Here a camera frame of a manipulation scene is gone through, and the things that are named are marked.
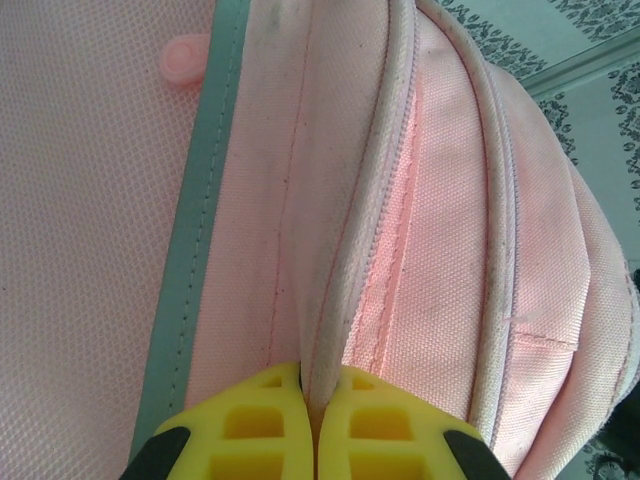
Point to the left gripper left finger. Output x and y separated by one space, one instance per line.
250 435

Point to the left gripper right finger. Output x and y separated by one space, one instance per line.
390 435

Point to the pink backpack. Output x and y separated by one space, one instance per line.
350 200

